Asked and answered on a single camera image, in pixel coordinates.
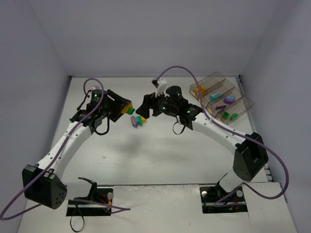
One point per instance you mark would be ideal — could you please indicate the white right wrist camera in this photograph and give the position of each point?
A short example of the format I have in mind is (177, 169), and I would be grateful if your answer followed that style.
(160, 85)

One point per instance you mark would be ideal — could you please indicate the purple rounded lego brick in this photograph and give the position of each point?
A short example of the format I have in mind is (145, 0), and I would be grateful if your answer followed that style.
(229, 99)

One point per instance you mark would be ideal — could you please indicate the orange lego plate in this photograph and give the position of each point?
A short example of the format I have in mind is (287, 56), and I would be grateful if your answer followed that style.
(203, 90)

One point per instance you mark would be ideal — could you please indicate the dark green square lego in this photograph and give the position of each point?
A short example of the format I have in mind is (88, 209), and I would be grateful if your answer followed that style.
(225, 115)

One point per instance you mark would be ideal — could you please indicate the cyan green stacked lego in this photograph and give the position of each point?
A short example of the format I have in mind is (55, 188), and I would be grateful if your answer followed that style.
(136, 121)

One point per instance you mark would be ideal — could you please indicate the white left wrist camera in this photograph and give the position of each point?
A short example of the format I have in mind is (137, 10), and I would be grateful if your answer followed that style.
(95, 87)

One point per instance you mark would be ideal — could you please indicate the teal frog flower lego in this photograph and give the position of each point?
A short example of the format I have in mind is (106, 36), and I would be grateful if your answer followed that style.
(215, 95)

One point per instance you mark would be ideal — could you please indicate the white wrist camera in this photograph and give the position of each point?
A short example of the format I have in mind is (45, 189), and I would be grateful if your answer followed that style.
(95, 87)
(160, 85)

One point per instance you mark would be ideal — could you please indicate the purple butterfly lego brick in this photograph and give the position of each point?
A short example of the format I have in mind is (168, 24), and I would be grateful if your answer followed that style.
(221, 106)

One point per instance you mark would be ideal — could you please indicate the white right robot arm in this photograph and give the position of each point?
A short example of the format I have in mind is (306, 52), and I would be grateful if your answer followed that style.
(249, 156)

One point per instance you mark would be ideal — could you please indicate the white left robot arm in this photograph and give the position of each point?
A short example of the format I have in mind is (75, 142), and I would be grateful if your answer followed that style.
(43, 181)

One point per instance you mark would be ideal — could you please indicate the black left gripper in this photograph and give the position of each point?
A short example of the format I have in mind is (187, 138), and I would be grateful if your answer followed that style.
(116, 105)

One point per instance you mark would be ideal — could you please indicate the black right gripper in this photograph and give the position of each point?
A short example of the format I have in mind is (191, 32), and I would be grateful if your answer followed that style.
(151, 105)

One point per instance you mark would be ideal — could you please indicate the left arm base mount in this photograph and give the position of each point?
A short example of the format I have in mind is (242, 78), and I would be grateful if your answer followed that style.
(96, 194)

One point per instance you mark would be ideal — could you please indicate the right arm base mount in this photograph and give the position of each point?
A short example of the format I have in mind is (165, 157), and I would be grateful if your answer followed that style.
(216, 202)

